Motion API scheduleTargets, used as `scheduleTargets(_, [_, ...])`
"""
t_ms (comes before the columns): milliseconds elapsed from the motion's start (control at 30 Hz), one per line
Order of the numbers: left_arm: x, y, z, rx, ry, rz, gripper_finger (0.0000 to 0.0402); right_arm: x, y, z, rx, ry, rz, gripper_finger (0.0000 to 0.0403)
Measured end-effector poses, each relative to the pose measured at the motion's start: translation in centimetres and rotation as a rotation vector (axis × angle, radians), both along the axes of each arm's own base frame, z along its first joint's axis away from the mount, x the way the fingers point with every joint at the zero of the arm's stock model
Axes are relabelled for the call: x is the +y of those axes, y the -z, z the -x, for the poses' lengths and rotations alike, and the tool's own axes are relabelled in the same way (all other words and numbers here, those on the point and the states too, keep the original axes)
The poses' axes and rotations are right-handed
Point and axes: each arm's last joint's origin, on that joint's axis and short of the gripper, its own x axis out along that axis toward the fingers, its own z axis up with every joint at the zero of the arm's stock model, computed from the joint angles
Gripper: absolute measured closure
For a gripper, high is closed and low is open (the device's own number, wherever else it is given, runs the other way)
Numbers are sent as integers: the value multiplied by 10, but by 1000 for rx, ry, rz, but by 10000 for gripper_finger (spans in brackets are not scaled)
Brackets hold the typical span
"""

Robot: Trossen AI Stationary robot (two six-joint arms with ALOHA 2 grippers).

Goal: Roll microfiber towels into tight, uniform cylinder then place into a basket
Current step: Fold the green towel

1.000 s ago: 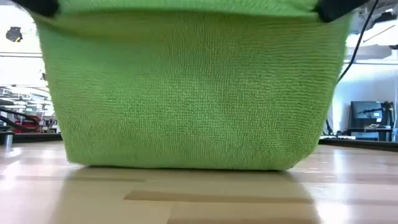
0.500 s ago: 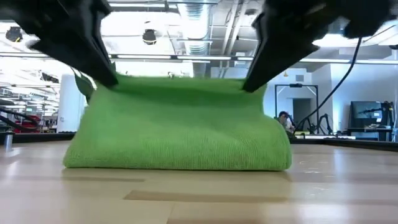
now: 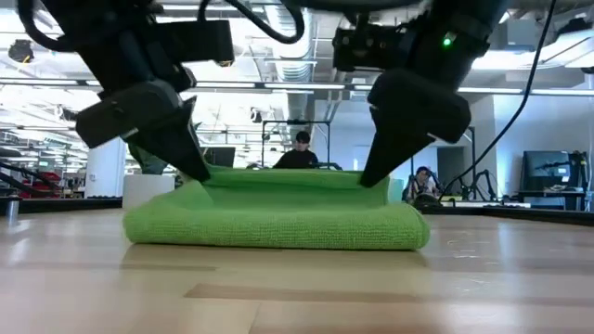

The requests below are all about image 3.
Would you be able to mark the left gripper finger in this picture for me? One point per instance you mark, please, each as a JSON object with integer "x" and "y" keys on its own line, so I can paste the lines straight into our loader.
{"x": 185, "y": 134}
{"x": 158, "y": 144}

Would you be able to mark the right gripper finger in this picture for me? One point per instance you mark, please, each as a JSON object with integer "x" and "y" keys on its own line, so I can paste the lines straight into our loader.
{"x": 404, "y": 148}
{"x": 378, "y": 144}

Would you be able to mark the green microfiber towel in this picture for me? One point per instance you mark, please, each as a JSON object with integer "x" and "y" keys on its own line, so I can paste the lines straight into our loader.
{"x": 278, "y": 222}

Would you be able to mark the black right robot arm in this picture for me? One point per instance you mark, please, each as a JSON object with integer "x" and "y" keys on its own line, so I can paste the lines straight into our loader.
{"x": 464, "y": 23}

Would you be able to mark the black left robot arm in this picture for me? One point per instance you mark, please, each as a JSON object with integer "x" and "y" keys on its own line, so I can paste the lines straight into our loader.
{"x": 93, "y": 37}

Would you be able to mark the teal translucent plastic basket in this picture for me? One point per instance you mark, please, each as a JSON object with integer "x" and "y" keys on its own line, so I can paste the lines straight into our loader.
{"x": 394, "y": 190}

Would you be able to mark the small silver metal cylinder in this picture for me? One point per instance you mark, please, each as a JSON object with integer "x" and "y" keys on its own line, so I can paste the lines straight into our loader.
{"x": 12, "y": 209}

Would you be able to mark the person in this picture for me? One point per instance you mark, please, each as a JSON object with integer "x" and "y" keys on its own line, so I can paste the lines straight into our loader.
{"x": 421, "y": 183}
{"x": 297, "y": 160}

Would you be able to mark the black background monitor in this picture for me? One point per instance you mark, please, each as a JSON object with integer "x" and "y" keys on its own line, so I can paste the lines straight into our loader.
{"x": 545, "y": 169}
{"x": 223, "y": 157}

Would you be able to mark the white pillar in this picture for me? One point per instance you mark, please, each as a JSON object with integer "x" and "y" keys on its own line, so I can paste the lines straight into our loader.
{"x": 104, "y": 171}

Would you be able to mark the red background equipment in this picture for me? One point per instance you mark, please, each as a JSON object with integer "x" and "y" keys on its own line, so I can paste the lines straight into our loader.
{"x": 42, "y": 183}

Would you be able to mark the black ceiling-mounted device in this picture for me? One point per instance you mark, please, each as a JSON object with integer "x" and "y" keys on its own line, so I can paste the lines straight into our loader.
{"x": 21, "y": 50}

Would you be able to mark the black metal stand frame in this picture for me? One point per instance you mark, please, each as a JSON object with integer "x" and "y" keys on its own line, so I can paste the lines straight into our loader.
{"x": 473, "y": 158}

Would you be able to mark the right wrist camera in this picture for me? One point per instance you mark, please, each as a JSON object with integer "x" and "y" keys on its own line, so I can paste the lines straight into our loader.
{"x": 366, "y": 46}

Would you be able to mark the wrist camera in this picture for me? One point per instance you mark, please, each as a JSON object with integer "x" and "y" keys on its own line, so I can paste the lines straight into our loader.
{"x": 197, "y": 42}
{"x": 366, "y": 46}

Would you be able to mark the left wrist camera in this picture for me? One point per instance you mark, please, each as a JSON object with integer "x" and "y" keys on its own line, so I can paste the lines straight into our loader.
{"x": 197, "y": 42}

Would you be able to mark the black aluminium table frame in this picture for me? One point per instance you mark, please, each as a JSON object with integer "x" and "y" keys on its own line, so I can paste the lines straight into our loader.
{"x": 69, "y": 204}

